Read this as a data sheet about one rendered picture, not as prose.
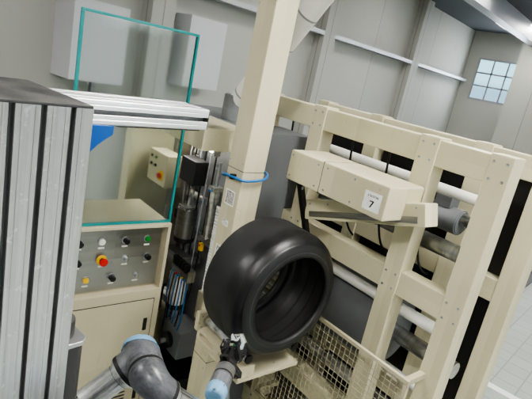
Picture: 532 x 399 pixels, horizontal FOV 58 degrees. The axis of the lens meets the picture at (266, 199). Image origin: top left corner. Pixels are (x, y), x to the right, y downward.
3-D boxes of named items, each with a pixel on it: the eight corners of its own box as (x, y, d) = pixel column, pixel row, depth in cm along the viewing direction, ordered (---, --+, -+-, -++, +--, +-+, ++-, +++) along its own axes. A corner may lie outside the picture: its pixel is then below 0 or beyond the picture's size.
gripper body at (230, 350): (241, 336, 190) (233, 356, 179) (245, 355, 193) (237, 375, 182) (223, 337, 192) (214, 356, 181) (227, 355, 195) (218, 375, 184)
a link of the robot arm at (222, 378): (203, 406, 170) (202, 387, 167) (213, 384, 180) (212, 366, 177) (225, 409, 168) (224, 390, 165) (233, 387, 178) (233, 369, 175)
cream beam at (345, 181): (284, 177, 240) (290, 148, 236) (320, 178, 256) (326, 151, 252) (380, 222, 196) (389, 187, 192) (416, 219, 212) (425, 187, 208)
